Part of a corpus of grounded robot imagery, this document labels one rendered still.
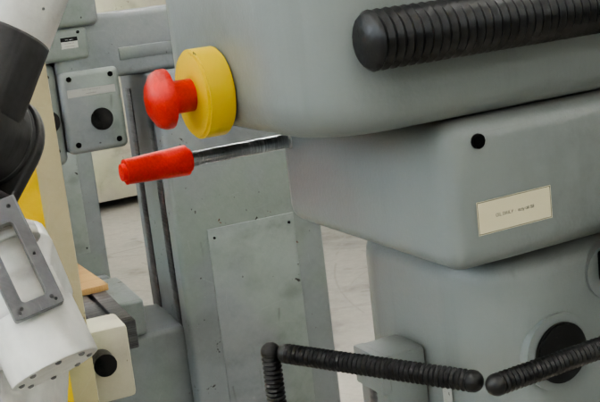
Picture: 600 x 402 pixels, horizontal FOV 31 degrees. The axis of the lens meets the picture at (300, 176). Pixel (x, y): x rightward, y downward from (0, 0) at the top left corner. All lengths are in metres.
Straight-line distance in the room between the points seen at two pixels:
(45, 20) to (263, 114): 0.38
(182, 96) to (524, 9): 0.22
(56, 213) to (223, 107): 1.82
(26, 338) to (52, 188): 1.72
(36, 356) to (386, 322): 0.27
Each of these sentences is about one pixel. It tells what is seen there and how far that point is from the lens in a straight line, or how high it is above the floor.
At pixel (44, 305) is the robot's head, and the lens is 0.78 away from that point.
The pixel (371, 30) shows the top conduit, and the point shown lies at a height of 1.80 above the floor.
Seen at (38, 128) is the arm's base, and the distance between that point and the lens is 1.04.
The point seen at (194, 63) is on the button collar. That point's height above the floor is 1.78.
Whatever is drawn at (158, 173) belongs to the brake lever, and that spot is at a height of 1.70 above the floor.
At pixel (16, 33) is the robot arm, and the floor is 1.81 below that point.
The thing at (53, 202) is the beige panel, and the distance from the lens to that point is 2.50.
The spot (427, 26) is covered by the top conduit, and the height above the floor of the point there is 1.79.
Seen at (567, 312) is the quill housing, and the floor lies 1.58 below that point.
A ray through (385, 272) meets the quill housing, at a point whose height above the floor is 1.60.
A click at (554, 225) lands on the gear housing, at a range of 0.74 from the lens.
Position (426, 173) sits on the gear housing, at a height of 1.70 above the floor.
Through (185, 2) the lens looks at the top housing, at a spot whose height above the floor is 1.82.
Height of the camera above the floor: 1.84
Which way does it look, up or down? 11 degrees down
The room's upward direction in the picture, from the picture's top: 7 degrees counter-clockwise
